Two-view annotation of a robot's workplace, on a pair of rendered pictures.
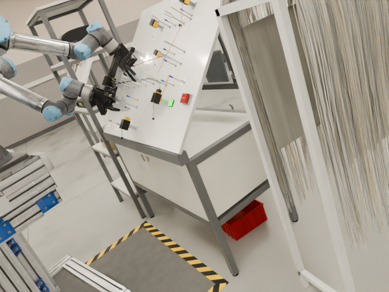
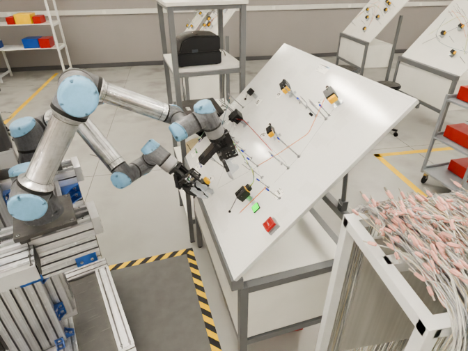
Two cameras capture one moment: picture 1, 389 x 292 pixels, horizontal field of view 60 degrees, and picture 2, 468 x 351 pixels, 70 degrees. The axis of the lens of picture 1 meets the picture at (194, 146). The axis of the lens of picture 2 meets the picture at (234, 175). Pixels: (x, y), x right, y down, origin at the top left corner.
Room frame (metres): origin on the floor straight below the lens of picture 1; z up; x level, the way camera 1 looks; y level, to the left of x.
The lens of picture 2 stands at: (0.58, -0.09, 2.01)
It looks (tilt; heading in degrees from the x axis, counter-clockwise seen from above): 32 degrees down; 10
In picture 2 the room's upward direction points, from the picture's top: straight up
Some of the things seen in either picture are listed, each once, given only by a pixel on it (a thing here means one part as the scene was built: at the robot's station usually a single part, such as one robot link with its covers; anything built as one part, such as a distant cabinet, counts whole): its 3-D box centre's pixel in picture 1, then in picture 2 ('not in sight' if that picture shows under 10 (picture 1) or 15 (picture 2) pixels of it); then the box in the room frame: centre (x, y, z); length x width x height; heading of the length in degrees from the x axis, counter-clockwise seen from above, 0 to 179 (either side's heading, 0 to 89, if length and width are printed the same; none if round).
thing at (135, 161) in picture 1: (137, 165); (202, 210); (2.33, 0.45, 0.60); 0.55 x 0.02 x 0.39; 27
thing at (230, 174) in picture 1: (187, 150); (257, 227); (2.23, 0.06, 0.60); 1.17 x 0.58 x 0.40; 27
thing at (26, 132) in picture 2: not in sight; (26, 132); (1.89, 1.18, 1.33); 0.13 x 0.12 x 0.14; 162
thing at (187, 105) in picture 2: (98, 97); (198, 111); (2.92, 0.61, 1.09); 0.35 x 0.33 x 0.07; 27
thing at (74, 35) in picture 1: (74, 43); (195, 47); (2.89, 0.59, 1.56); 0.30 x 0.23 x 0.19; 119
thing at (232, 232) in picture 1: (234, 212); not in sight; (2.09, -0.09, 0.07); 0.39 x 0.29 x 0.14; 20
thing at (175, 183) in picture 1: (173, 181); (223, 269); (1.84, 0.20, 0.60); 0.55 x 0.03 x 0.39; 27
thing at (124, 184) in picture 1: (110, 111); (205, 127); (3.00, 0.58, 0.92); 0.61 x 0.50 x 1.85; 27
